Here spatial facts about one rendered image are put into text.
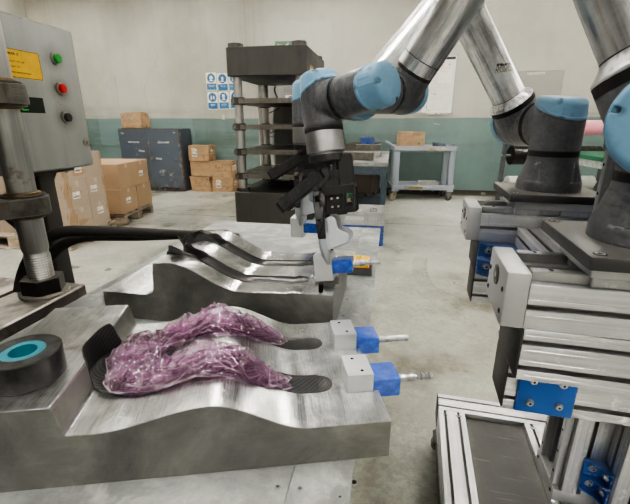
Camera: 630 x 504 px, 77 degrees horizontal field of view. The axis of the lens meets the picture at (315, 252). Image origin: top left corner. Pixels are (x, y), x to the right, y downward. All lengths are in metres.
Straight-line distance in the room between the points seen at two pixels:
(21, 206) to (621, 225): 1.16
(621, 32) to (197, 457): 0.67
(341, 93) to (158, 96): 7.81
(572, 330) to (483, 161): 6.81
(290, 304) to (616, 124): 0.57
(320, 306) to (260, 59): 4.28
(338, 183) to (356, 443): 0.46
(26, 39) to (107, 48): 7.67
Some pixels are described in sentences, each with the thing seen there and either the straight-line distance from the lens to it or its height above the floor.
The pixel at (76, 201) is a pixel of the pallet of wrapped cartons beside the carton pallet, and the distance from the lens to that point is 4.63.
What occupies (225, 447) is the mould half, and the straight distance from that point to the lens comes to 0.53.
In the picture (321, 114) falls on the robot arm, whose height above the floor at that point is 1.22.
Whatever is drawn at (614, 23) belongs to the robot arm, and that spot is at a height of 1.30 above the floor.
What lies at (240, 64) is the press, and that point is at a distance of 4.97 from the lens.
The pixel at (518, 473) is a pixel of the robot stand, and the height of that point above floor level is 0.21.
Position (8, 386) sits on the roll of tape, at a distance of 0.58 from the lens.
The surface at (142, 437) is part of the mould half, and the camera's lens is 0.54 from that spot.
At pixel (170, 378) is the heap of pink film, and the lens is 0.55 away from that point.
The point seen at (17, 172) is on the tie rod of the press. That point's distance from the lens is 1.15.
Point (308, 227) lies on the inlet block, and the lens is 1.08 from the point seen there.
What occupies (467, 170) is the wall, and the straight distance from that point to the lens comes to 7.43.
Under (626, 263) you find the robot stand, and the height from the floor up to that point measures 1.03.
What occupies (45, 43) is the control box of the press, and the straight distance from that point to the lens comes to 1.45.
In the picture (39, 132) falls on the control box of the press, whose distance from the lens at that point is 1.38.
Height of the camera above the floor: 1.20
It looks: 18 degrees down
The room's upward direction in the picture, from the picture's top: straight up
